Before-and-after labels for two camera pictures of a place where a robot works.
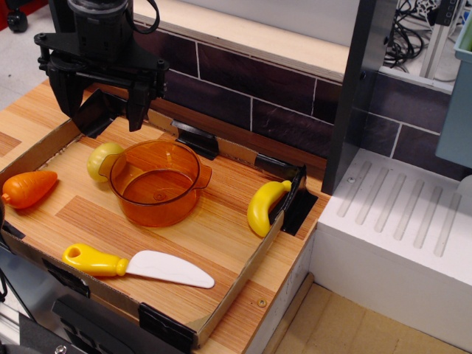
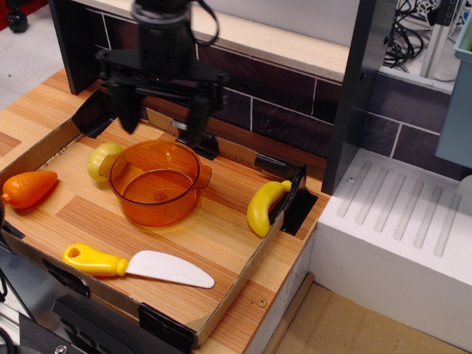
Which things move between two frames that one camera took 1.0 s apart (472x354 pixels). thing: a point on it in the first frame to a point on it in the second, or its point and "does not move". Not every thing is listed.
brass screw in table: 262,302 does not move
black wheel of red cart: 17,21 does not move
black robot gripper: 96,37 to 164,62
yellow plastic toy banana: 258,213 does not move
